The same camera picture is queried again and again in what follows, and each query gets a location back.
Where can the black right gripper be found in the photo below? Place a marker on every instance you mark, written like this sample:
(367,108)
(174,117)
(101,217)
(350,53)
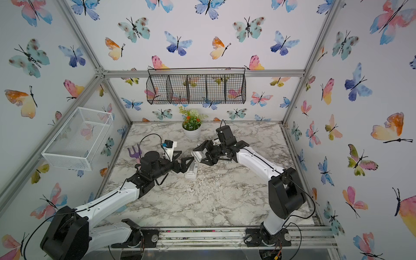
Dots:
(208,144)

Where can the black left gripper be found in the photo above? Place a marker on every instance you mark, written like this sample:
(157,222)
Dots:
(182,168)

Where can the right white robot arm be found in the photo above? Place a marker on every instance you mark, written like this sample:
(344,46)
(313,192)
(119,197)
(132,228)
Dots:
(285,189)

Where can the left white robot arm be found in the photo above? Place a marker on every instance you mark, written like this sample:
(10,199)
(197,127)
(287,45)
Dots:
(74,233)

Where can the white flower pot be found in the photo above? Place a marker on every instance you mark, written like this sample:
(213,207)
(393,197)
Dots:
(193,134)

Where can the green artificial plant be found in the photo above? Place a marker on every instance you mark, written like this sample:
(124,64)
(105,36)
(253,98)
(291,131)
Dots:
(192,118)

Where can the purple plastic fork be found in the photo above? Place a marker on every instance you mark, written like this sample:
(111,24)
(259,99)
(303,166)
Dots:
(135,152)

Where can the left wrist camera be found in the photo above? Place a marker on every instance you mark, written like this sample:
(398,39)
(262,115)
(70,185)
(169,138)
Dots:
(169,146)

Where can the black wire wall basket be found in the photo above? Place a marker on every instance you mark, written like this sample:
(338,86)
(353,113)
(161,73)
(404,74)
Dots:
(196,86)

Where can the white mesh wall basket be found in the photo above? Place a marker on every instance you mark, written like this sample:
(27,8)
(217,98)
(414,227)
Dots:
(78,140)

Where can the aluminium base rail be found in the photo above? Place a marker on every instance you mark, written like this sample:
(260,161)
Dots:
(223,238)

